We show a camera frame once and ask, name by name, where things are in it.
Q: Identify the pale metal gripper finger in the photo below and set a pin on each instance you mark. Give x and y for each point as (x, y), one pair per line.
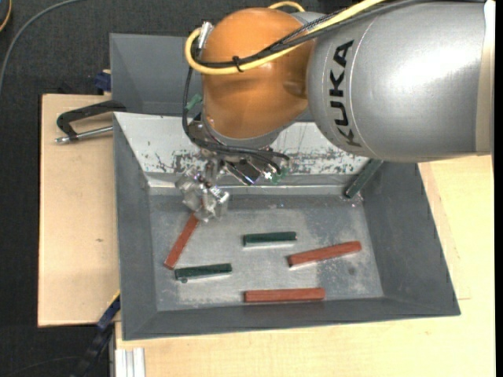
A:
(188, 189)
(217, 203)

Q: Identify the red-brown flat block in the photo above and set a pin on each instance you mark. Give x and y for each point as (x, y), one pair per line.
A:
(324, 253)
(181, 246)
(283, 295)

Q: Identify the dark green flat block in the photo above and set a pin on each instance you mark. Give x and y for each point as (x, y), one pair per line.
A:
(269, 237)
(202, 270)
(363, 179)

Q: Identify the grey metal bin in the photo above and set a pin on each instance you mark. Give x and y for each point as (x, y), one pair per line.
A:
(271, 261)

